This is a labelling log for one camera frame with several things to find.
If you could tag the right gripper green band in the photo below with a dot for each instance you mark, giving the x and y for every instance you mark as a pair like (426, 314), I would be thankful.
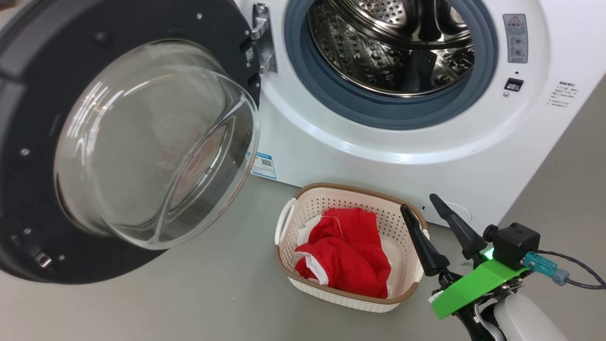
(473, 289)

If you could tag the red and white garment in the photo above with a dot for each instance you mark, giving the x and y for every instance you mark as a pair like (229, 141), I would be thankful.
(350, 255)

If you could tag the black round glass washer door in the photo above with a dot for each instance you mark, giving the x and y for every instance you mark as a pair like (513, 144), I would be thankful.
(28, 118)

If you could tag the white front-load washing machine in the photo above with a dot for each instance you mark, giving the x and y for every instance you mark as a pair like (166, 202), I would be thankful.
(378, 156)

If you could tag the cream perforated laundry basket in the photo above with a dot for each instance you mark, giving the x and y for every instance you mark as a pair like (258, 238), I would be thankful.
(293, 227)

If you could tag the blue energy label sticker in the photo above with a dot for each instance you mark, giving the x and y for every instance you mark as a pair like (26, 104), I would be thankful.
(263, 165)

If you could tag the grey warning sticker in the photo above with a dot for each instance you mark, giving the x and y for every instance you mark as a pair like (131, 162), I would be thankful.
(515, 38)

